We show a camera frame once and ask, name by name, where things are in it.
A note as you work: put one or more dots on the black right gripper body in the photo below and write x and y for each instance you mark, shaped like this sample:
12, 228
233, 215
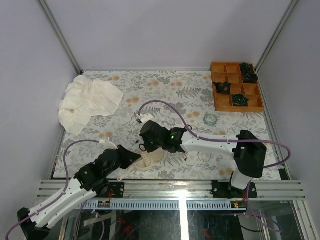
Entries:
157, 142

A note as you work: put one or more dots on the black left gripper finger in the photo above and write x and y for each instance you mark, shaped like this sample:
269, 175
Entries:
126, 154
125, 164

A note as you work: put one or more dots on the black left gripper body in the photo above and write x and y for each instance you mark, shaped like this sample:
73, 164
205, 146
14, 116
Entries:
111, 171

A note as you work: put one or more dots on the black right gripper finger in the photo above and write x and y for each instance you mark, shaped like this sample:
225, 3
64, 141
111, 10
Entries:
143, 144
151, 149

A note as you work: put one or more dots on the beige round jewelry case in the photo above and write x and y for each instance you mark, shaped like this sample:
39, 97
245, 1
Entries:
145, 162

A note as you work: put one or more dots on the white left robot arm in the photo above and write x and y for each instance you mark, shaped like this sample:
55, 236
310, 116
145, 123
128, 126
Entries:
89, 182

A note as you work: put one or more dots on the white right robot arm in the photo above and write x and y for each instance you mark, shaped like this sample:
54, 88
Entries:
248, 153

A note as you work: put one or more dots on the floral patterned table mat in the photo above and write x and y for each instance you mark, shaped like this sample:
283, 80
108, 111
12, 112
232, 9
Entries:
174, 98

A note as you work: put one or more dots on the crumpled white cloth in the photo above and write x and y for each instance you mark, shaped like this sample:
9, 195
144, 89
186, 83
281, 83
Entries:
86, 98

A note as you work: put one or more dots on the black flower orange dots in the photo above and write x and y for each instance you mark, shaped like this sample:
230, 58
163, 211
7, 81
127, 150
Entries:
223, 88

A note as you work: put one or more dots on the black flower yellow green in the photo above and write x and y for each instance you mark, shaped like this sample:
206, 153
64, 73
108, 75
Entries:
239, 100

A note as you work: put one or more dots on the wooden compartment tray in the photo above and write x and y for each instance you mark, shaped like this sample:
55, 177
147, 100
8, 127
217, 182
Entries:
230, 72

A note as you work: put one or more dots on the black fabric flower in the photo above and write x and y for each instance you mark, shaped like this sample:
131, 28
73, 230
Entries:
249, 78
247, 67

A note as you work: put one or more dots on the black fabric flower top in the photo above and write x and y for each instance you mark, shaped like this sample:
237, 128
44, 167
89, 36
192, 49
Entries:
247, 67

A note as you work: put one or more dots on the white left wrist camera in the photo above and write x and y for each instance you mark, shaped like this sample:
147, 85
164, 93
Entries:
107, 144

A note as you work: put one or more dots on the aluminium front rail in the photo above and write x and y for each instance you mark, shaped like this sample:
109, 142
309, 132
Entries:
267, 190

